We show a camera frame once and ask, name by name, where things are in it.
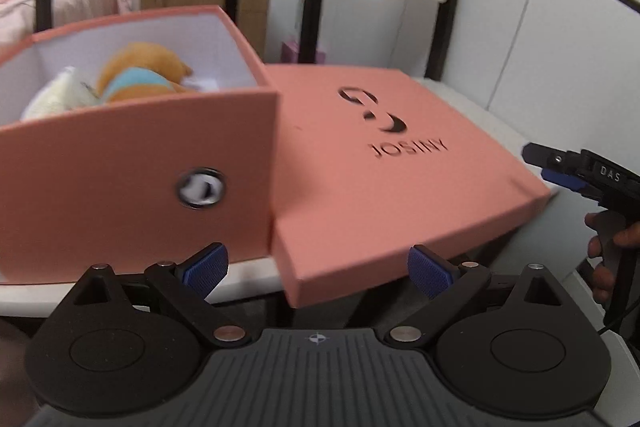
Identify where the brown teddy bear plush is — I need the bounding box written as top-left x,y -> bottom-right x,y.
96,43 -> 193,103

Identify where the white tissue pack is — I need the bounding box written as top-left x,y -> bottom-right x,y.
20,66 -> 99,122

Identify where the person right hand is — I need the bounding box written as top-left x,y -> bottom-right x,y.
583,212 -> 640,306

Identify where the pink open shoe box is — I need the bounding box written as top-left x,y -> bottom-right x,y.
1,6 -> 279,284

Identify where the pink shoe box lid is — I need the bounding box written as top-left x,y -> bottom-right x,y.
268,64 -> 550,308

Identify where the small purple box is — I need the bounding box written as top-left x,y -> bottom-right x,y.
280,37 -> 328,67

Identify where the pink bedding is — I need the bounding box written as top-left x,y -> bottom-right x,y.
0,0 -> 134,50

